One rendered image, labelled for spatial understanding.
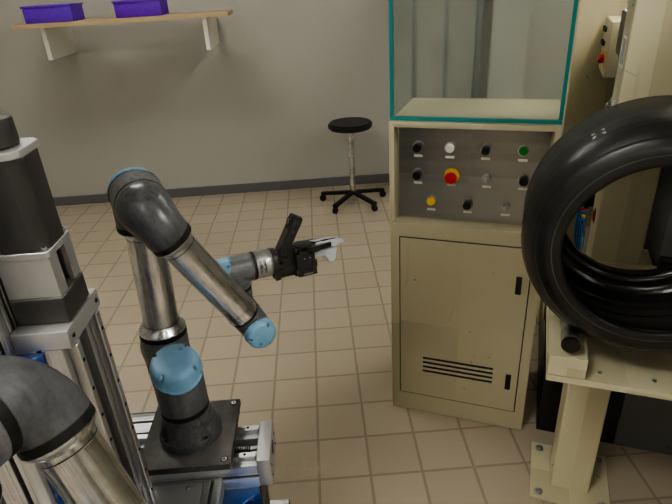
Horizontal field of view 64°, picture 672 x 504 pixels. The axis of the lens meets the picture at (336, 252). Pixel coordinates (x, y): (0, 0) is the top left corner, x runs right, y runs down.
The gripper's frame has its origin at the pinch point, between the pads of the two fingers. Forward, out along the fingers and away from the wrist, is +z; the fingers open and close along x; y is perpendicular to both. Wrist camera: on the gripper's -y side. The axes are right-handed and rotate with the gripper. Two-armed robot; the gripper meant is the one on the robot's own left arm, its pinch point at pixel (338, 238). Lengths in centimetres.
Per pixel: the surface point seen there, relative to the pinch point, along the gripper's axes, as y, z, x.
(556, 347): 29, 39, 39
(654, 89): -29, 73, 37
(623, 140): -22, 41, 56
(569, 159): -18, 35, 48
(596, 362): 36, 50, 41
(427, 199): 2, 49, -33
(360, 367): 90, 37, -90
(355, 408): 95, 23, -66
